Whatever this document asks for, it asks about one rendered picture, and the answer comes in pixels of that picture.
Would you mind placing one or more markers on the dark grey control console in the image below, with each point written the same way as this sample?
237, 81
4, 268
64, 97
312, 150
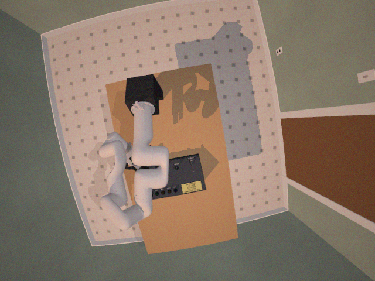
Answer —
188, 178

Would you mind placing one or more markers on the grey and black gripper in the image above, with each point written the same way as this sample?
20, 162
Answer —
128, 161

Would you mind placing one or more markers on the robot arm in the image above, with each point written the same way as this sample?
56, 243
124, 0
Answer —
144, 180

